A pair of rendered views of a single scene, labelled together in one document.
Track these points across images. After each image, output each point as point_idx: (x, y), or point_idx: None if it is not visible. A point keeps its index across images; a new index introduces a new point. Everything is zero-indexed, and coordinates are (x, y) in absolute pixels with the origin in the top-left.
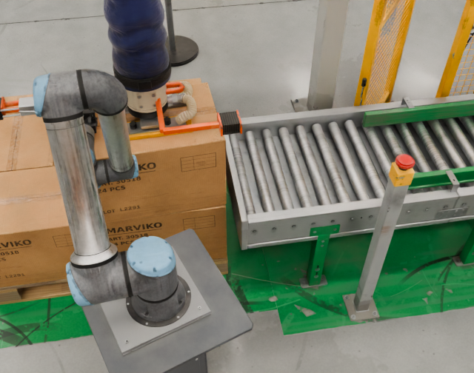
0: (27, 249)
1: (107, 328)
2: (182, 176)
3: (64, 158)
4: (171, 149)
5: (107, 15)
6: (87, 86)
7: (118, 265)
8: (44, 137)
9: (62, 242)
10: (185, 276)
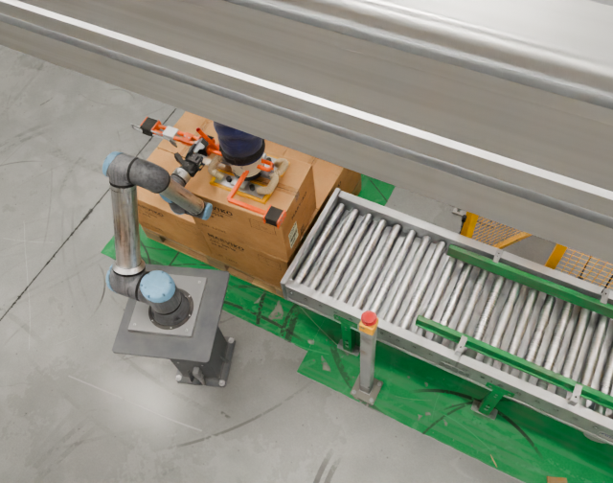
0: (162, 218)
1: (134, 308)
2: (252, 229)
3: (114, 207)
4: (241, 211)
5: None
6: (131, 173)
7: (136, 281)
8: None
9: (181, 225)
10: (196, 304)
